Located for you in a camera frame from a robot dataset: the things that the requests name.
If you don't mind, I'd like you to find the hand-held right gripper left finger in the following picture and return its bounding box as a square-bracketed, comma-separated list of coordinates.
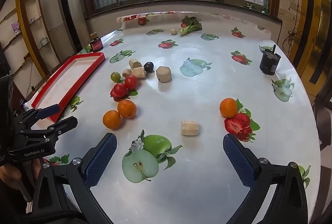
[32, 133, 118, 224]

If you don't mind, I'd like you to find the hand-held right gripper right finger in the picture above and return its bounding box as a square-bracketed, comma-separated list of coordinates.
[223, 133, 309, 224]

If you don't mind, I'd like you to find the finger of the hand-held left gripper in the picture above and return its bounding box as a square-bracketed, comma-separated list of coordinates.
[13, 103, 61, 133]
[16, 116, 78, 145]

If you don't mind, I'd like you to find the orange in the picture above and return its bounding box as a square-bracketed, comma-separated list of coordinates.
[117, 99, 137, 119]
[219, 98, 238, 119]
[102, 110, 122, 130]

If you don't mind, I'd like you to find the red rimmed white tray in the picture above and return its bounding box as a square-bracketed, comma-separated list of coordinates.
[31, 52, 106, 123]

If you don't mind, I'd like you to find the red tomato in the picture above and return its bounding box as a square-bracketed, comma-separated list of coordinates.
[124, 75, 138, 90]
[113, 83, 127, 97]

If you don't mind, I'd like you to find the person's left hand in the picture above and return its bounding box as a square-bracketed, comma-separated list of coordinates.
[0, 165, 22, 191]

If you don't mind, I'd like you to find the fruit printed tablecloth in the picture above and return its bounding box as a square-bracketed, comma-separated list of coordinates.
[24, 12, 322, 224]

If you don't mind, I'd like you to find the black motor with red label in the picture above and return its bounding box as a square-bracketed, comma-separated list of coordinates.
[89, 38, 104, 52]

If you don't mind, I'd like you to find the white tower air conditioner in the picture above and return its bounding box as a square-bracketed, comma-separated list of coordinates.
[55, 0, 90, 55]

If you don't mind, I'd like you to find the black cylinder motor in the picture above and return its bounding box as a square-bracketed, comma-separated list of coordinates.
[259, 45, 282, 76]

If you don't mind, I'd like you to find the green bok choy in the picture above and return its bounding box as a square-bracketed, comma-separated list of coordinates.
[180, 15, 203, 37]

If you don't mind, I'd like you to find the yellow wooden cabinet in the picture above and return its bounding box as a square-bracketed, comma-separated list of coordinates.
[288, 0, 332, 100]

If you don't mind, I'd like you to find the yellow framed wall shelf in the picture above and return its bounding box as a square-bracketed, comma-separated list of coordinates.
[0, 0, 59, 79]

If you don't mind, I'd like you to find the hanging wall cable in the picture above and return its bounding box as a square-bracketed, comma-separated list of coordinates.
[283, 0, 301, 53]

